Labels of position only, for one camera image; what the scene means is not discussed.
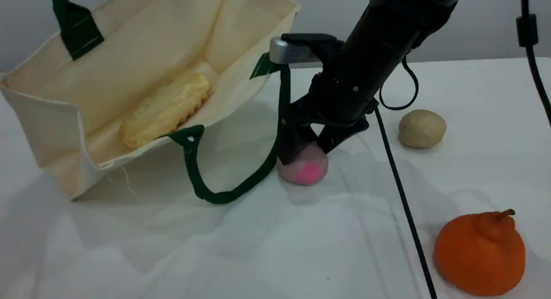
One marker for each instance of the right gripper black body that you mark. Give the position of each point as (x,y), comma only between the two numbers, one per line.
(335,105)

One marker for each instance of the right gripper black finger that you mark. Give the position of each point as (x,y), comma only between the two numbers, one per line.
(340,135)
(295,142)

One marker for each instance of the orange tangerine with stem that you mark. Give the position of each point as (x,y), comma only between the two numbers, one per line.
(478,256)

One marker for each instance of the long striped bread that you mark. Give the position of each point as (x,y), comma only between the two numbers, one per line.
(165,109)

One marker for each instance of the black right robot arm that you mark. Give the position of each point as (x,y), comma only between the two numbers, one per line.
(387,32)

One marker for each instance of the pink peach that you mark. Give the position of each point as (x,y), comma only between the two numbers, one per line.
(305,170)

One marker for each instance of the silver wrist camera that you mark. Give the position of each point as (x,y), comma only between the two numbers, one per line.
(286,51)

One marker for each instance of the beige potato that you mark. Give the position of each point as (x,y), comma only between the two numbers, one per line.
(422,129)

